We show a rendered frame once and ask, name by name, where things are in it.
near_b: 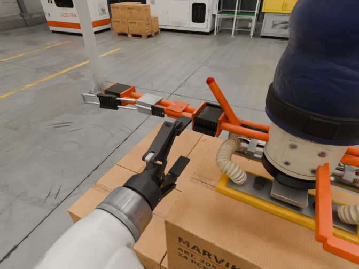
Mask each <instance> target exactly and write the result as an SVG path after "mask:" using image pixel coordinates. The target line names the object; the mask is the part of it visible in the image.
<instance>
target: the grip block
mask: <svg viewBox="0 0 359 269"><path fill-rule="evenodd" d="M225 118H226V114H225V112H224V111H223V109H222V107H221V106H220V105H217V104H213V103H209V102H206V105H205V101H203V102H202V103H201V104H200V106H199V107H198V108H197V109H196V110H195V111H194V112H193V113H192V130H193V131H195V132H199V133H203V134H205V135H209V136H212V137H215V135H216V137H219V135H220V134H221V132H222V131H223V130H221V124H222V122H225Z"/></svg>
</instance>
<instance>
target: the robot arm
mask: <svg viewBox="0 0 359 269"><path fill-rule="evenodd" d="M191 121H192V118H190V117H186V116H182V115H181V116H180V117H179V118H178V119H177V120H176V121H175V122H174V123H172V122H168V121H164V123H163V125H162V126H161V128H160V130H159V132H158V133H157V135H156V137H155V139H154V140H153V142H152V144H151V145H150V147H149V149H148V150H147V152H146V153H145V154H144V155H143V156H142V161H145V162H146V167H145V168H144V170H143V172H142V173H139V174H135V175H132V176H131V177H130V178H129V179H128V180H127V181H126V182H125V183H124V185H123V186H122V187H116V188H115V189H114V190H112V191H111V193H110V194H109V195H108V196H107V197H106V198H105V199H104V200H103V201H102V202H101V203H100V204H99V205H97V206H96V208H95V209H94V210H93V211H92V212H91V213H90V214H88V215H87V216H86V217H84V218H82V219H81V220H79V221H77V222H76V223H75V224H74V225H73V226H71V227H70V228H69V229H68V230H67V231H66V232H65V233H64V234H63V235H62V236H61V237H60V238H59V239H58V240H57V241H56V242H55V243H54V244H53V245H52V246H51V248H50V249H49V250H48V251H47V252H46V253H45V254H44V255H43V257H42V258H41V259H40V260H39V261H38V263H37V264H36V265H35V266H34V268H33V269H147V268H146V267H145V266H144V265H143V264H142V263H141V262H140V260H139V259H138V257H137V255H136V253H135V252H134V250H133V249H132V248H133V246H134V245H135V243H136V242H137V241H138V240H139V237H140V236H141V234H142V233H143V232H144V230H145V229H146V227H147V226H148V224H149V223H150V221H151V220H152V216H153V215H152V212H153V210H154V209H155V208H156V206H157V205H158V204H159V202H160V201H161V200H162V199H163V198H164V197H165V196H166V195H168V194H169V193H170V192H171V191H172V190H173V189H175V188H176V183H175V182H177V179H178V177H179V176H180V174H181V173H182V172H183V170H184V169H185V167H186V166H187V164H188V163H189V162H190V159H189V158H187V157H184V156H180V157H179V158H178V159H177V161H176V162H175V163H174V165H173V166H172V167H171V168H170V170H169V171H168V173H169V174H166V175H165V173H164V171H165V168H166V165H167V157H168V154H169V152H170V149H171V147H172V144H173V142H174V140H175V137H176V136H179V135H180V134H181V133H182V132H183V131H184V129H185V128H186V127H187V126H188V125H189V124H190V123H191ZM158 161H160V162H162V164H159V163H156V162H158Z"/></svg>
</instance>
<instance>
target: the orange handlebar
mask: <svg viewBox="0 0 359 269"><path fill-rule="evenodd" d="M142 96H143V94H139V93H135V92H131V94H130V98H129V97H123V98H125V99H133V100H137V99H139V98H140V97H142ZM123 102H124V103H126V104H131V105H135V104H136V101H135V102H130V101H123ZM188 105H189V104H188V103H185V102H181V101H176V100H175V101H174V102H172V101H167V100H162V101H161V106H160V105H155V106H159V107H163V108H164V113H165V114H167V117H170V118H174V119H178V118H179V117H180V116H181V115H182V116H186V117H190V118H192V113H193V112H194V111H195V110H196V109H197V108H195V107H191V106H188ZM237 119H238V121H239V122H240V126H237V125H233V124H231V123H230V121H229V119H228V118H227V116H226V118H225V122H222V124H221V130H225V131H229V132H233V133H236V134H239V135H243V136H247V137H250V138H254V139H258V140H262V141H265V142H268V141H269V134H268V133H269V129H270V126H269V125H264V124H260V123H256V122H252V121H248V120H243V119H240V118H237ZM242 124H244V125H248V126H249V125H250V126H252V127H255V128H256V127H257V128H259V129H264V130H267V133H264V132H260V131H256V130H252V129H248V128H244V127H241V125H242ZM340 162H341V163H345V164H349V165H352V166H355V167H359V148H357V147H353V146H349V147H348V149H347V150H346V152H345V154H344V156H343V157H342V159H341V160H340ZM315 240H316V241H317V242H320V243H322V244H323V250H325V251H327V252H329V253H331V254H334V255H336V256H339V257H341V258H343V259H346V260H348V261H350V262H353V263H355V264H357V265H359V245H356V244H354V243H351V242H349V241H346V240H343V239H341V238H338V237H336V236H334V235H333V224H332V204H331V185H330V166H329V163H324V165H323V166H321V165H320V166H318V167H317V169H316V196H315Z"/></svg>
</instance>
